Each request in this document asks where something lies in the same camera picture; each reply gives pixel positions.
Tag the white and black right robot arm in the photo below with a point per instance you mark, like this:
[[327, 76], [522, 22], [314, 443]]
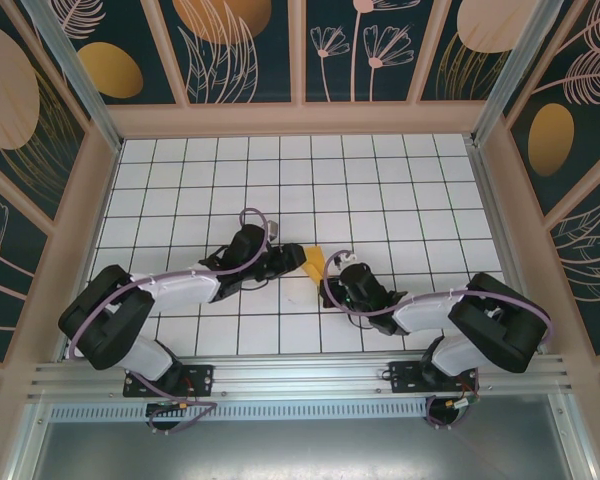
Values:
[[425, 312]]

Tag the grey sheet metal panel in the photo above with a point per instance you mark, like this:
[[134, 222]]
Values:
[[305, 450]]

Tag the aluminium mounting rail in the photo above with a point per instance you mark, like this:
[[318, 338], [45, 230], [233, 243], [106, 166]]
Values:
[[305, 375]]

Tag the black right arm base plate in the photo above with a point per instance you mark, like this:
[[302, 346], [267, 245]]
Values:
[[405, 380]]

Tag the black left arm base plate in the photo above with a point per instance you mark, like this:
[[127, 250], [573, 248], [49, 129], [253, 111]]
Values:
[[202, 380]]

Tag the aluminium side rail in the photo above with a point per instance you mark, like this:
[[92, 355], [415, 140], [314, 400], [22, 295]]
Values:
[[491, 200]]

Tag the aluminium corner post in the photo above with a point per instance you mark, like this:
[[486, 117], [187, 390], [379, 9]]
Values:
[[516, 65], [72, 65]]

